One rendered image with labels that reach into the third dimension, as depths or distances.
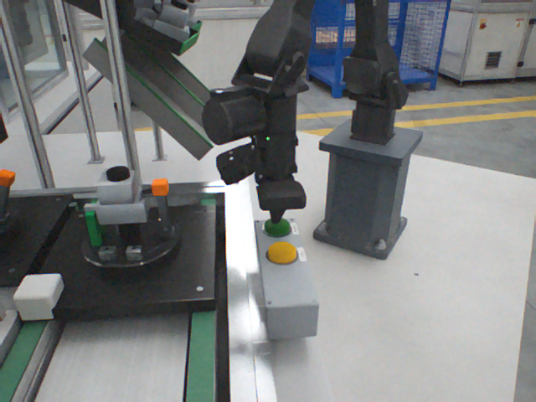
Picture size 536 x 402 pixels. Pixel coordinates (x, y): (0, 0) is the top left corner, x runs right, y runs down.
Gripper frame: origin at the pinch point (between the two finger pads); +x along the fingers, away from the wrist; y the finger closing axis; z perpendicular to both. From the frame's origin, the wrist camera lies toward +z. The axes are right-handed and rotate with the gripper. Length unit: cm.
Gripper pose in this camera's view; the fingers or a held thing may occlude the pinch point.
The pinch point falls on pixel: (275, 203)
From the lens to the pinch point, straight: 67.7
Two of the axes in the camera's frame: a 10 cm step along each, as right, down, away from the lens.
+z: -10.0, 0.5, -0.8
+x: 0.0, 8.7, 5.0
